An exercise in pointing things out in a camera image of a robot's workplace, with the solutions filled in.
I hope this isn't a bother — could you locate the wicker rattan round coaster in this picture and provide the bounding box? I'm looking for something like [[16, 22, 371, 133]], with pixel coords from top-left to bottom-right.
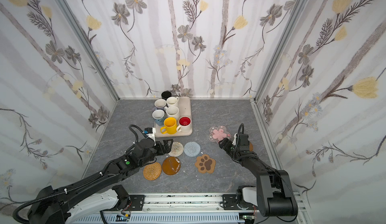
[[143, 162, 162, 181]]

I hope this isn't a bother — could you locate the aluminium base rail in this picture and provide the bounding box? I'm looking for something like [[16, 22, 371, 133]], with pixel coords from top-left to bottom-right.
[[57, 193, 311, 224]]

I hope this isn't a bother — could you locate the white mug red inside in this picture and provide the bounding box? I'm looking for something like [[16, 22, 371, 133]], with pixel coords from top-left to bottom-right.
[[177, 116, 192, 133]]

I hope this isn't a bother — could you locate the left black corrugated cable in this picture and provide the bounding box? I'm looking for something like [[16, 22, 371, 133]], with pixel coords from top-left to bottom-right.
[[125, 124, 150, 155]]

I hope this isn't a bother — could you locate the blue patterned mug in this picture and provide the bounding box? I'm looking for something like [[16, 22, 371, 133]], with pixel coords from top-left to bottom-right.
[[152, 109, 165, 126]]

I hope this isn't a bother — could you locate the plain white mug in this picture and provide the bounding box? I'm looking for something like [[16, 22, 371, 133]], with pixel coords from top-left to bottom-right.
[[166, 96, 180, 107]]

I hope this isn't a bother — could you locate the multicolour woven round coaster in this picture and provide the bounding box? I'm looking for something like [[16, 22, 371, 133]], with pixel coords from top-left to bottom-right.
[[169, 142, 184, 157]]

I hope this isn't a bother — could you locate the beige rectangular serving tray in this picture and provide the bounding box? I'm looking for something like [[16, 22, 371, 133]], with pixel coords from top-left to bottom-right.
[[154, 97, 193, 137]]

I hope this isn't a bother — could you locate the speckled white mug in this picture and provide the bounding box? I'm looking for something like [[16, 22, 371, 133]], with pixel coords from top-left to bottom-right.
[[166, 106, 180, 120]]

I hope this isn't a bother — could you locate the black mug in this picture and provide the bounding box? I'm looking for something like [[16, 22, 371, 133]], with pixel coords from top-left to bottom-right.
[[161, 91, 172, 100]]

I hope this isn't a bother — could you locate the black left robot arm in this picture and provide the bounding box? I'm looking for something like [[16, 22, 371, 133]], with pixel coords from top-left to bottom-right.
[[12, 138, 173, 224]]

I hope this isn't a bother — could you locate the pink flower silicone coaster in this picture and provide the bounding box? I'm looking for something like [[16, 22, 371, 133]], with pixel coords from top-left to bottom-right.
[[208, 125, 231, 143]]

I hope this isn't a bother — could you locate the white mug grey rim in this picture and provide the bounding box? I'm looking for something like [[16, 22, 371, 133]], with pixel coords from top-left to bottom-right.
[[154, 99, 167, 110]]

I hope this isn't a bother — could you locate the light blue woven coaster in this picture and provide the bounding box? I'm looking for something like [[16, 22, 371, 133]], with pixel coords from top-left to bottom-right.
[[184, 141, 201, 157]]

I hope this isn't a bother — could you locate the yellow mug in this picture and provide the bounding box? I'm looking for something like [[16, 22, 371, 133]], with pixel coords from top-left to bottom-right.
[[160, 117, 178, 134]]

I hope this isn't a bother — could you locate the glossy brown round coaster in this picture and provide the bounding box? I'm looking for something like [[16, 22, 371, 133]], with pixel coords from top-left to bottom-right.
[[162, 157, 181, 175]]

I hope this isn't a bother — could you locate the brown paw cork coaster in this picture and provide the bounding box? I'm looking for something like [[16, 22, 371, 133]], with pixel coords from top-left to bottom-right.
[[195, 154, 216, 174]]

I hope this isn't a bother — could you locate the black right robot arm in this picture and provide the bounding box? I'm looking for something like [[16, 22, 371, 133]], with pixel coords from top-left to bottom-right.
[[219, 133, 298, 218]]

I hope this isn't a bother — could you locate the white ventilated cable duct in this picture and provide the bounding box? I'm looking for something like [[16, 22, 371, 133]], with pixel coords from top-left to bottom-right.
[[70, 213, 249, 224]]

